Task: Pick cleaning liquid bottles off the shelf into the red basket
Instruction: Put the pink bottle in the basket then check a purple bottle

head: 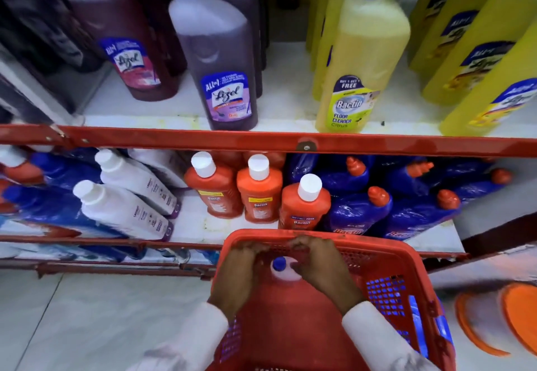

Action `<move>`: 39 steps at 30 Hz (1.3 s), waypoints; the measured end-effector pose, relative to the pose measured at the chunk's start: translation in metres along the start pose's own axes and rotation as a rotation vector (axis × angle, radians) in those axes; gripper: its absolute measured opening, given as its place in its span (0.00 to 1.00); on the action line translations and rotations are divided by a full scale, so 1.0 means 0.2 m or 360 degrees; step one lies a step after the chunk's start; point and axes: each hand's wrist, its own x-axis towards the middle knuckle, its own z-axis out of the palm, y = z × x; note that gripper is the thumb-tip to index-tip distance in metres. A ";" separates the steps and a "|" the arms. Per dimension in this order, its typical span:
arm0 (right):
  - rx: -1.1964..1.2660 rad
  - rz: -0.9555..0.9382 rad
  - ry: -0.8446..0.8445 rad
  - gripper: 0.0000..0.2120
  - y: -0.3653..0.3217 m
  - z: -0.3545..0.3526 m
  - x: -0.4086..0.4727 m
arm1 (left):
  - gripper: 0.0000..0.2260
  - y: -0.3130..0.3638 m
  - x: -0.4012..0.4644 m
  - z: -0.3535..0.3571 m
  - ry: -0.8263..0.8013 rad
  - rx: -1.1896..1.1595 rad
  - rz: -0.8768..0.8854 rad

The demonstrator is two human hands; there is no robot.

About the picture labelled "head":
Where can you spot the red metal shelf rail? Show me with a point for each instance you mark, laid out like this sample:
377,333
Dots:
126,242
251,140
105,266

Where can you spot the pale yellow floor cleaner bottle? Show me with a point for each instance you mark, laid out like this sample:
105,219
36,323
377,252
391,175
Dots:
331,18
365,48
315,1

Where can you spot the person's left fingers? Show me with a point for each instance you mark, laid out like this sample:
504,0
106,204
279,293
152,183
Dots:
251,249

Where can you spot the orange round plastic lid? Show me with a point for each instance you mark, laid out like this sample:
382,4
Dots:
522,312
463,324

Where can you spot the orange bottle with white cap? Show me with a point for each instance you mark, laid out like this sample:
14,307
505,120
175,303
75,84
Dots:
302,211
260,196
214,190

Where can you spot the red plastic shopping basket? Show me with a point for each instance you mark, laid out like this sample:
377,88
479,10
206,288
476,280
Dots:
390,266

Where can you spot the row of blue red-capped bottles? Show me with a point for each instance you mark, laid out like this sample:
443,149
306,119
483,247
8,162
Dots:
402,211

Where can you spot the person's right forearm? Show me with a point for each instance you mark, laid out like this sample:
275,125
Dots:
377,341

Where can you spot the person's right fingers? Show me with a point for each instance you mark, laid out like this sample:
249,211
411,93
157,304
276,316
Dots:
305,245

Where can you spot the pile of blue wrapped bottles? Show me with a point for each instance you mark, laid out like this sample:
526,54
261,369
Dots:
46,203

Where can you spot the group of dark bottles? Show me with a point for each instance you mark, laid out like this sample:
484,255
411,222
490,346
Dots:
37,14

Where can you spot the dark red floor cleaner bottle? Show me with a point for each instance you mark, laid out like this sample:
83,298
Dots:
109,18

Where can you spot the person's left hand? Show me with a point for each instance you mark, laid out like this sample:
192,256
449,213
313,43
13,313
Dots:
235,282

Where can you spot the red bottle with blue cap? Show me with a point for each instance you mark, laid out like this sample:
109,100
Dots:
293,320

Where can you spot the bright yellow floor cleaner bottle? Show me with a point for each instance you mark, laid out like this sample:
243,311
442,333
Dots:
491,43
428,1
499,98
465,14

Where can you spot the purple floor cleaner bottle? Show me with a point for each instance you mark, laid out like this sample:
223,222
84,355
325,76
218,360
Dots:
214,43
245,1

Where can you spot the person's right hand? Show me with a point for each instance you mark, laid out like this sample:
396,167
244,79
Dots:
327,274

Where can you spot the person's left forearm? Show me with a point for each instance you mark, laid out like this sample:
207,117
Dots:
193,341

